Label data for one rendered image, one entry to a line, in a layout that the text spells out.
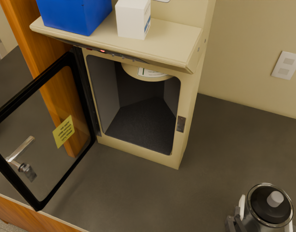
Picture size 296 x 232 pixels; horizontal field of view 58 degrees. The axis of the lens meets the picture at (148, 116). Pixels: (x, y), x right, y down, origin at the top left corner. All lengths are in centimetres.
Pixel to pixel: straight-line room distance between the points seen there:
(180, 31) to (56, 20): 23
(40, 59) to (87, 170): 45
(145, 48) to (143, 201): 57
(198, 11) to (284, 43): 57
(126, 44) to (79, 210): 61
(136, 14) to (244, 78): 76
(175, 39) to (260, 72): 67
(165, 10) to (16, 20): 31
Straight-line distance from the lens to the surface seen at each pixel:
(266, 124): 119
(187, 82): 64
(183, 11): 55
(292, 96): 121
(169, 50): 49
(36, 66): 72
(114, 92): 95
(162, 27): 54
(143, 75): 70
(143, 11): 48
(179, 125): 77
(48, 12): 55
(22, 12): 66
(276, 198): 70
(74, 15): 52
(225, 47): 109
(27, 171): 73
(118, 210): 92
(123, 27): 51
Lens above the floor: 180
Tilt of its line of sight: 51 degrees down
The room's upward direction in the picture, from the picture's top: straight up
